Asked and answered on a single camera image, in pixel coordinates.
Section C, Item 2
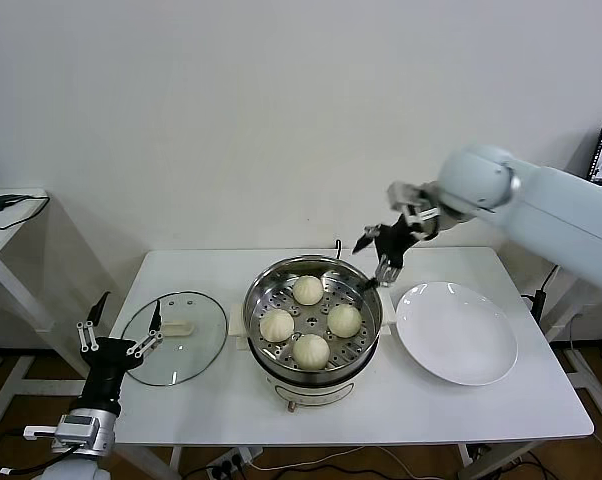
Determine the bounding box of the white round plate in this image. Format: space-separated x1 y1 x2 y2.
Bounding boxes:
395 282 520 387

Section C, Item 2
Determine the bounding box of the white floor power strip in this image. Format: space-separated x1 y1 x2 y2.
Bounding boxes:
205 447 265 479

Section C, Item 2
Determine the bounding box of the white table leg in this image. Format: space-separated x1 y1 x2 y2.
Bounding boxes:
455 443 475 480
168 444 185 480

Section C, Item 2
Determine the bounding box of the glass lid with white handle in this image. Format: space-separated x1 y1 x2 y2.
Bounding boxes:
120 291 230 386

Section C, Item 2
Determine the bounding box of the white steamed baozi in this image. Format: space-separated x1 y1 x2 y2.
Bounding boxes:
293 274 325 307
292 333 331 371
259 308 296 344
327 303 363 338

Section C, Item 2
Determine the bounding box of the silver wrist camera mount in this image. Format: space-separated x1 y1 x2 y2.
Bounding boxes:
23 408 118 456
386 182 443 226

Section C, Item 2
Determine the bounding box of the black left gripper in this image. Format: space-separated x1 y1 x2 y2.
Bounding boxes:
73 291 163 416

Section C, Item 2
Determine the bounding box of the black power strip with cable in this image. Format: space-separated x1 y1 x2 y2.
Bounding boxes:
523 267 560 321

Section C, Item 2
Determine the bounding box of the white electric cooking pot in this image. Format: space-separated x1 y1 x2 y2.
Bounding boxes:
229 294 398 414

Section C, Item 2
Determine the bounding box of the dark green cable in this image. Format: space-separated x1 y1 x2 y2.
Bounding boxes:
0 193 52 231

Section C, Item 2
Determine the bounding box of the white floor cable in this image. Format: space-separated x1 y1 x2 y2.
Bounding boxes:
250 443 462 475

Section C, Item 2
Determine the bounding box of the white charger cable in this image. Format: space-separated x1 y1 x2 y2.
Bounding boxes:
566 314 602 401

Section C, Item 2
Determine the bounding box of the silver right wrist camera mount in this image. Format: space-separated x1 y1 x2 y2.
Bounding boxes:
386 182 443 226

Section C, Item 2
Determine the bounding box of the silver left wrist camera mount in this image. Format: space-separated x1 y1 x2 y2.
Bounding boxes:
23 408 118 456

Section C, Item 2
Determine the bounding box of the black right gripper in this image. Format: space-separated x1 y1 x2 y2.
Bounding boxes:
353 214 426 294

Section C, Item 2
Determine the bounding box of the stainless steel steamer basket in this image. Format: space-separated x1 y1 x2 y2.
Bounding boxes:
244 254 385 377

